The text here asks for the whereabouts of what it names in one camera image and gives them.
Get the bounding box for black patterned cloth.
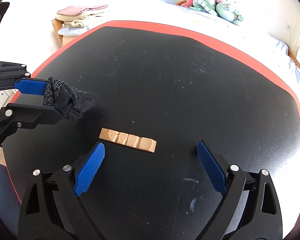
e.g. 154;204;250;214
43;77;98;121

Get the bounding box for tan wooden strip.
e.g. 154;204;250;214
99;128;157;153

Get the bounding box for blue office chair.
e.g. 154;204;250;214
0;164;21;237

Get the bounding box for folded beige pink blankets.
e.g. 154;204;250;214
55;4;108;37

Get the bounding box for black red-edged table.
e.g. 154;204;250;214
3;21;300;239

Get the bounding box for striped green plush toy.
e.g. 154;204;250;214
189;0;218;16

